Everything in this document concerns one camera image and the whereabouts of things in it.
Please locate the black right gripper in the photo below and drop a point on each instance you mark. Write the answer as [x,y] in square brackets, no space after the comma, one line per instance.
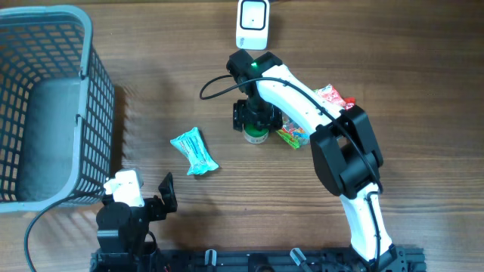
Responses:
[272,119]

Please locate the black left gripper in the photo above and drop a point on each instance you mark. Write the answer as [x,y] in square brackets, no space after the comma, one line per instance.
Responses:
[153,204]

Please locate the green lid small jar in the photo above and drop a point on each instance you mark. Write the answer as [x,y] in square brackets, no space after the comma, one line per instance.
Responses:
[255,136]

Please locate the teal tissue packet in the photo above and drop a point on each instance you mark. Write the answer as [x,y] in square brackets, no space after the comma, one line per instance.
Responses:
[191,145]

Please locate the Haribo gummy candy bag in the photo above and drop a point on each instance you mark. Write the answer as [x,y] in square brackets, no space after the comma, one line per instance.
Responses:
[292,133]

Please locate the red white snack packet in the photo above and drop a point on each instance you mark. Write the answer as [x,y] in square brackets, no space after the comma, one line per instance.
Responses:
[330,94]

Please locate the red Nescafe stick sachet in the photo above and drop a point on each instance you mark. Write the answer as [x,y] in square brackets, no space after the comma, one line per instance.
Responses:
[349,102]

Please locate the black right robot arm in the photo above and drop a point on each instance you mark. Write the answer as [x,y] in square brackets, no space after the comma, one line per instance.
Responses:
[345,153]

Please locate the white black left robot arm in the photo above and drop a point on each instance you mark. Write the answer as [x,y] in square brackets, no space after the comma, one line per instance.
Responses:
[126,244]

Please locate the white barcode scanner box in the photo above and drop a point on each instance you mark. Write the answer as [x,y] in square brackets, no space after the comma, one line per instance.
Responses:
[252,24]

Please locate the grey plastic lattice basket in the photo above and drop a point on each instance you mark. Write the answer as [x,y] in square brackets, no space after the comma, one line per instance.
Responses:
[57,109]

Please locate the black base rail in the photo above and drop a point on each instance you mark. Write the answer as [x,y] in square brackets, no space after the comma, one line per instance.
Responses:
[324,260]

